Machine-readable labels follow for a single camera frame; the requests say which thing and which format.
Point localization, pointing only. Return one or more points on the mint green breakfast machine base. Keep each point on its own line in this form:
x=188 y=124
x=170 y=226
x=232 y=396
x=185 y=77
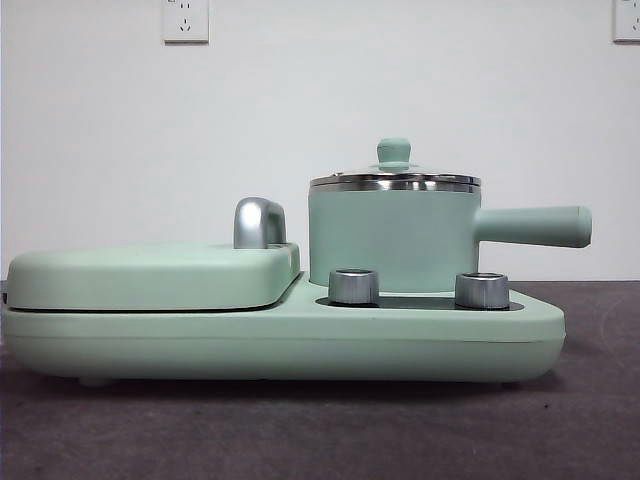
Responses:
x=300 y=345

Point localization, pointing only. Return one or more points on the mint green griddle lid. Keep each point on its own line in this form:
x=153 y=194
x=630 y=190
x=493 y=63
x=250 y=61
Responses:
x=150 y=275

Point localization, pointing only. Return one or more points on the silver control knob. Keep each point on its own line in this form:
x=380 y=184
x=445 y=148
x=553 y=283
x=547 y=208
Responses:
x=482 y=291
x=353 y=287

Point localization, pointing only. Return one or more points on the white wall socket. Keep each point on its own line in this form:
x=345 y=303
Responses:
x=627 y=20
x=186 y=22

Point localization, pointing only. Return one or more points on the glass pot lid green knob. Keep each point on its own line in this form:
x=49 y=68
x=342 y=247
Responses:
x=393 y=151

